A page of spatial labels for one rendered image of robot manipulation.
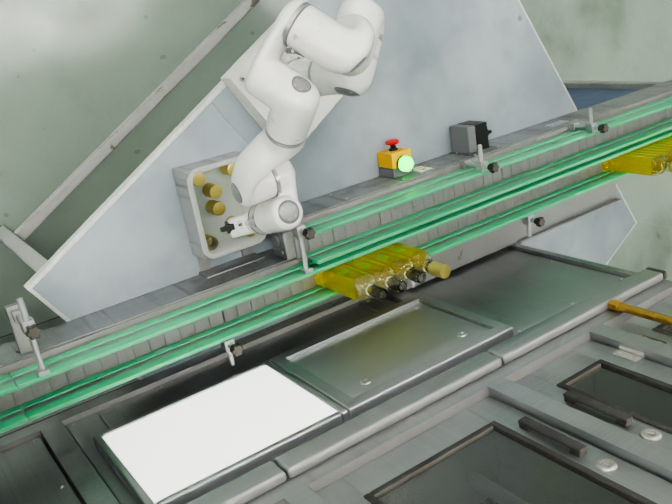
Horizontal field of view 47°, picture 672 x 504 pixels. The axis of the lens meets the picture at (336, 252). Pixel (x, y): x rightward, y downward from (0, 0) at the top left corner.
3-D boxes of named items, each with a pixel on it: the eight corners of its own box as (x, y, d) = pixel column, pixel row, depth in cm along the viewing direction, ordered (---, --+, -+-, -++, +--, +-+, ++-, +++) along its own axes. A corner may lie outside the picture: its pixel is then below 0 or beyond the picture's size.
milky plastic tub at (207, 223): (192, 255, 192) (206, 262, 185) (171, 168, 184) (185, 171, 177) (253, 234, 200) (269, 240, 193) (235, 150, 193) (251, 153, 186)
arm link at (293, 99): (336, 106, 156) (276, 66, 158) (367, 29, 139) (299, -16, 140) (292, 153, 147) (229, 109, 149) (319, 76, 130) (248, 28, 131)
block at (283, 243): (272, 256, 197) (285, 261, 192) (265, 221, 194) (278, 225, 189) (284, 251, 199) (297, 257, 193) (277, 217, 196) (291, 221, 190)
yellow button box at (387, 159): (378, 175, 219) (394, 178, 213) (375, 150, 217) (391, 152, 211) (397, 169, 223) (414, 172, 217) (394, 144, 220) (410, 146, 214)
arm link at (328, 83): (302, 90, 176) (340, 85, 163) (316, 35, 177) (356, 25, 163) (335, 105, 181) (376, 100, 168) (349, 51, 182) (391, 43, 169)
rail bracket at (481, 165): (457, 169, 219) (491, 174, 208) (454, 144, 216) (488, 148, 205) (467, 166, 221) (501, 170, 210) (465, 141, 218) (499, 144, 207)
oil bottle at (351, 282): (314, 284, 198) (362, 304, 181) (311, 264, 197) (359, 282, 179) (332, 277, 201) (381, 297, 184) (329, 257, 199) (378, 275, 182)
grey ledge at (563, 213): (377, 286, 222) (402, 295, 213) (373, 258, 220) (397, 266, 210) (593, 196, 268) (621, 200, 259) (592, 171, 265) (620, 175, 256)
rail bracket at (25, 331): (13, 353, 169) (38, 387, 151) (-10, 283, 164) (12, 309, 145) (35, 345, 171) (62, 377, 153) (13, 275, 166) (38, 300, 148)
